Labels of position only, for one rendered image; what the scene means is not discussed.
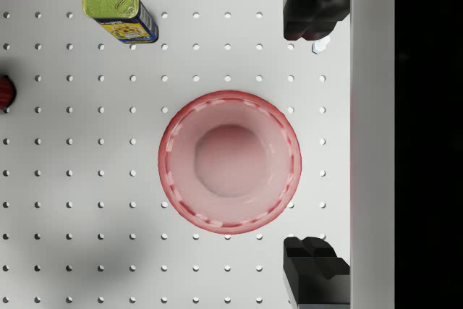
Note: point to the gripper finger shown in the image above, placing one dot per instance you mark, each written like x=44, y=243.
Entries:
x=314, y=276
x=314, y=1

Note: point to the red plate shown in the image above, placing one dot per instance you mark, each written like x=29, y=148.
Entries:
x=229, y=162

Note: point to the red mug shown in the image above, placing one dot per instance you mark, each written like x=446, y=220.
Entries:
x=6, y=92

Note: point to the blue flat-sided can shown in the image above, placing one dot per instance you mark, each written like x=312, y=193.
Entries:
x=115, y=8

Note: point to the bolt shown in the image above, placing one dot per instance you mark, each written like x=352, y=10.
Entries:
x=320, y=46

